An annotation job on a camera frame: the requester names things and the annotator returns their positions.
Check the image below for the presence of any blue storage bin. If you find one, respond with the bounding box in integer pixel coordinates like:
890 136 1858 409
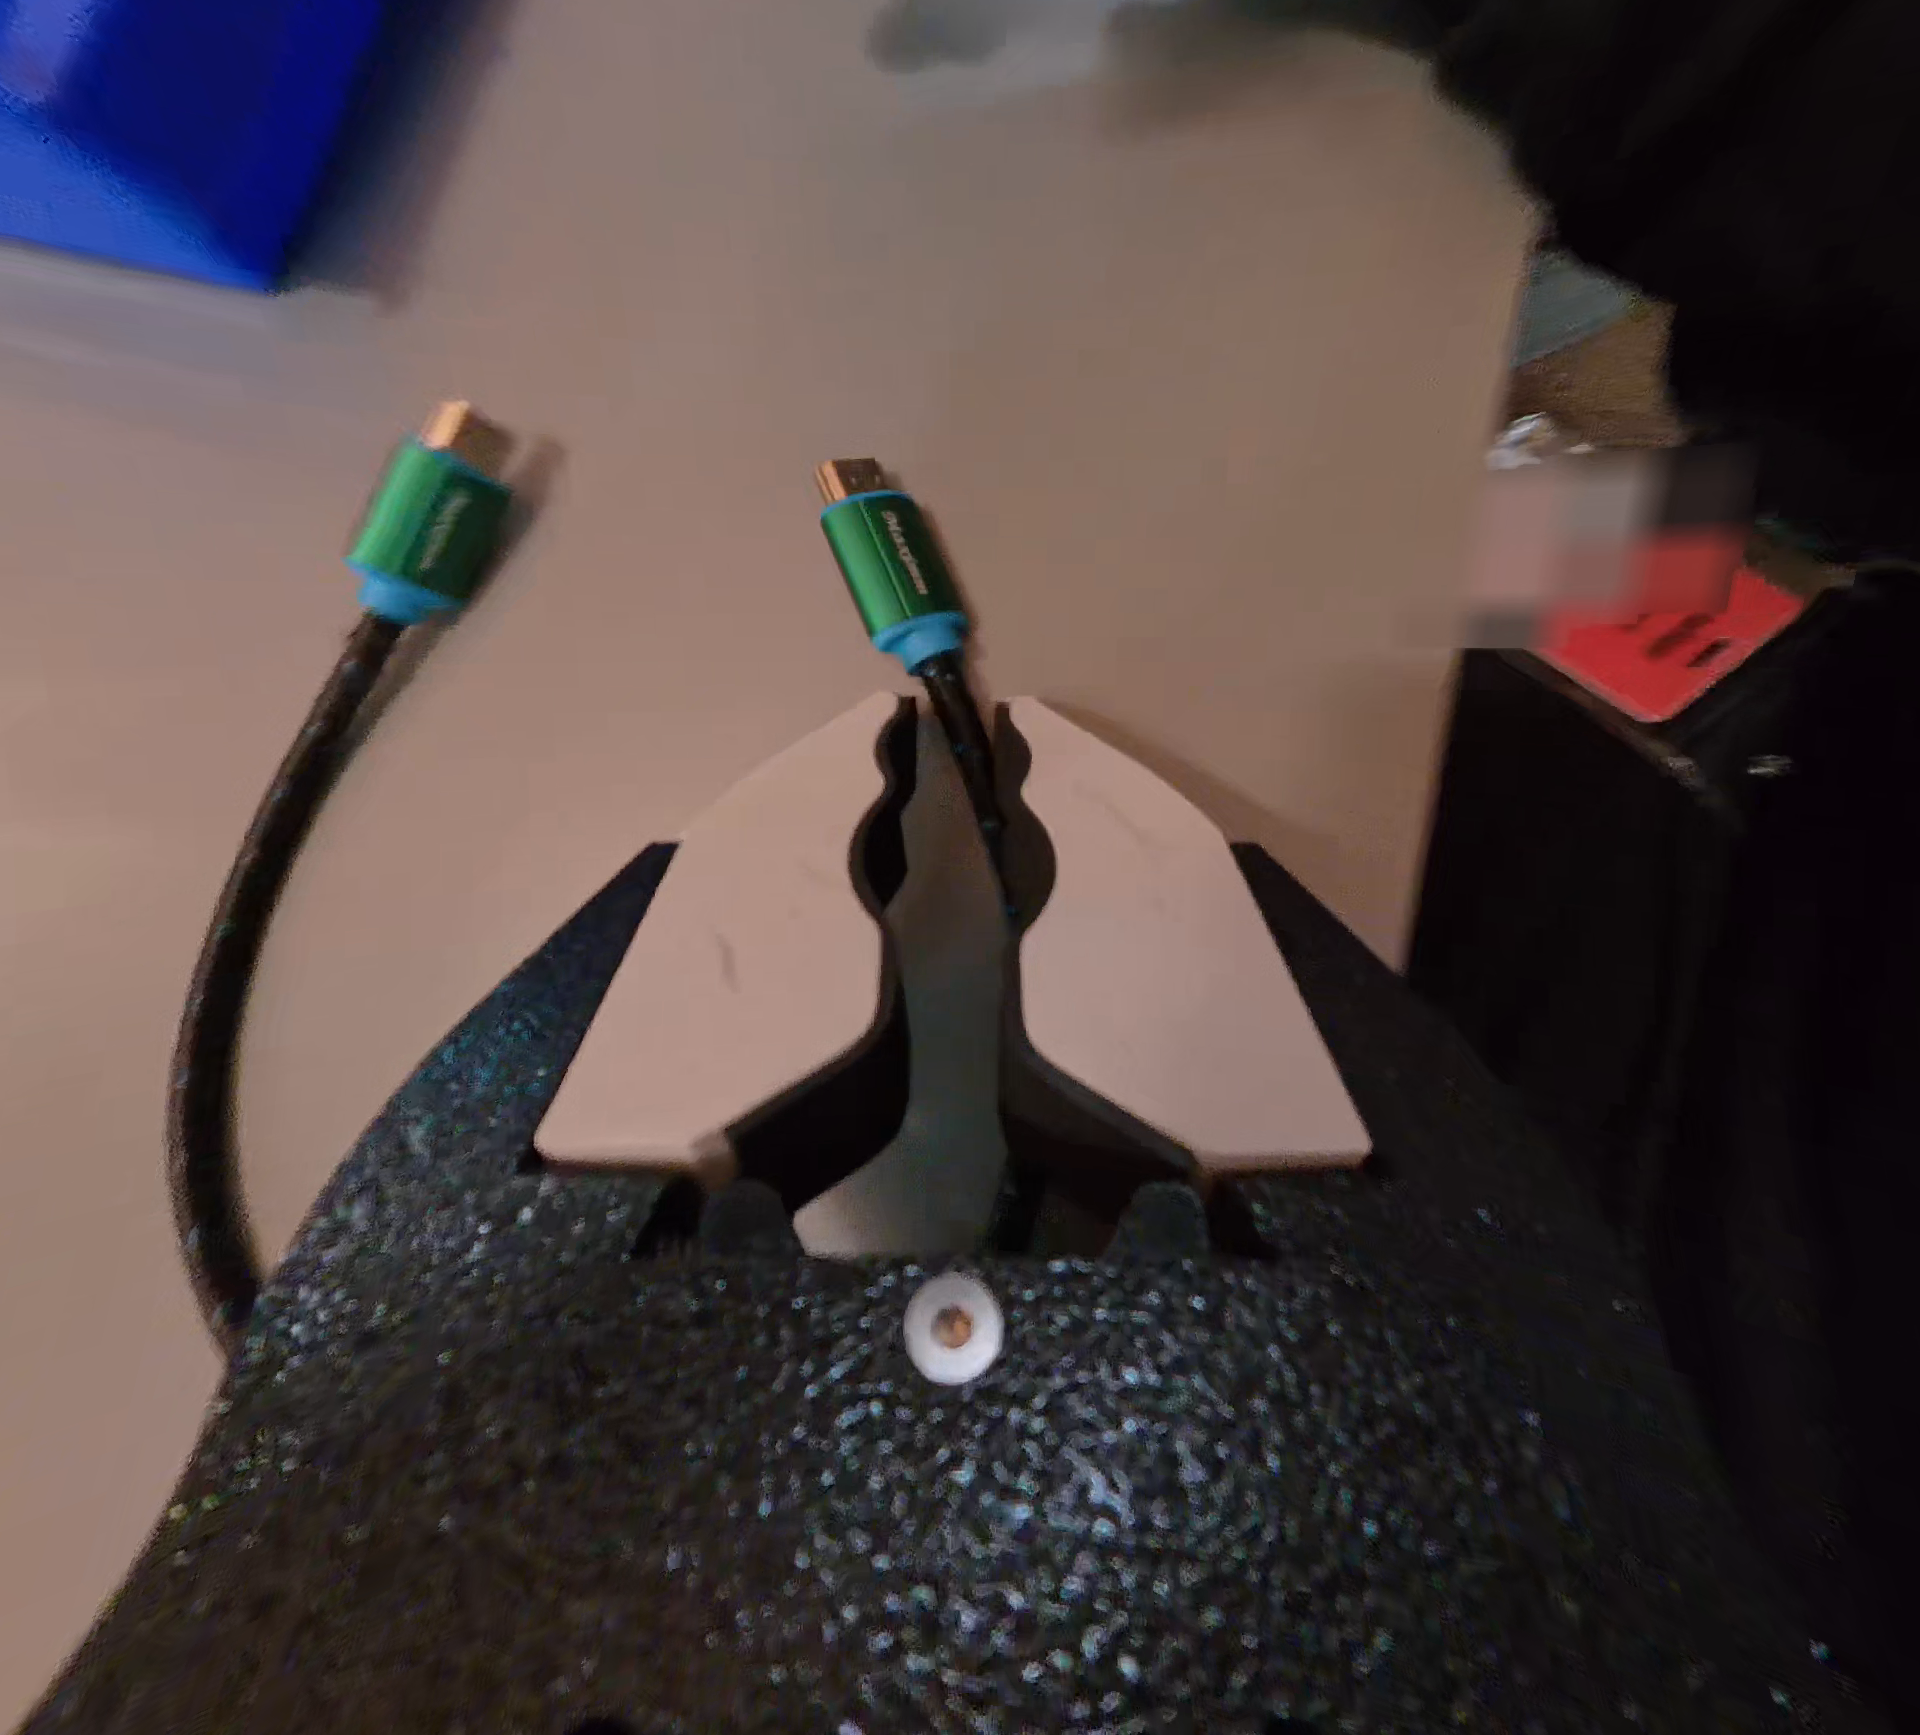
0 0 468 293

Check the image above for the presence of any red flat tag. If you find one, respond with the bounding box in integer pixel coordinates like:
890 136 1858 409
1541 534 1797 725

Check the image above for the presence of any grey desk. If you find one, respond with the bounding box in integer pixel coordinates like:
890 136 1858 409
0 0 1541 1723

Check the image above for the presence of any person's black clothed body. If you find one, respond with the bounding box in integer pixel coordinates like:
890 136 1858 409
1411 460 1920 1735

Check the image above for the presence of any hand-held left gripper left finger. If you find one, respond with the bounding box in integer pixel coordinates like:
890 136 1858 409
527 684 917 1207

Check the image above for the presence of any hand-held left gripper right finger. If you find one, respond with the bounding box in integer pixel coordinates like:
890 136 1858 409
992 694 1378 1190

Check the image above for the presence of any braided cable with green plugs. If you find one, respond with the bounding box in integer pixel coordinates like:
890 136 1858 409
163 401 1047 1347

